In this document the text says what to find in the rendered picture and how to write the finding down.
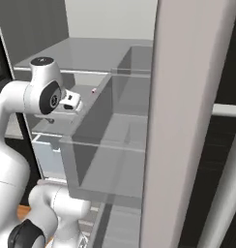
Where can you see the grey fridge cabinet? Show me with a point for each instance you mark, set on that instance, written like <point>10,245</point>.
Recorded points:
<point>33,29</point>

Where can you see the small pink red object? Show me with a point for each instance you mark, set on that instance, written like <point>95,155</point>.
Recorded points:
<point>94,90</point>

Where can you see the pale blue small fridge drawer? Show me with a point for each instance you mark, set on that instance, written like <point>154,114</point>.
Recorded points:
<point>47,158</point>

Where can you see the white door shelf rail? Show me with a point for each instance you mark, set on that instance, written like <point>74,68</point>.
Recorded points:
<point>224,180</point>

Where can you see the glass fridge shelf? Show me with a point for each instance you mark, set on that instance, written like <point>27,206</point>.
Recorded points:
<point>91,53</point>

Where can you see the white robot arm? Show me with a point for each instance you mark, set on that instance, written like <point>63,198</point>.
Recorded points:
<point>10,180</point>

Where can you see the clear large fridge drawer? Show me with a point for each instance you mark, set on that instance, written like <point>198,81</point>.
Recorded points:
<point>107,151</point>

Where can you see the grey bottom fridge drawer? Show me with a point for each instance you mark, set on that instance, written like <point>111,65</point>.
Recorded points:
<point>120,226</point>

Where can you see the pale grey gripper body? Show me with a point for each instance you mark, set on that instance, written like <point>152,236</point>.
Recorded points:
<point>60,115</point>

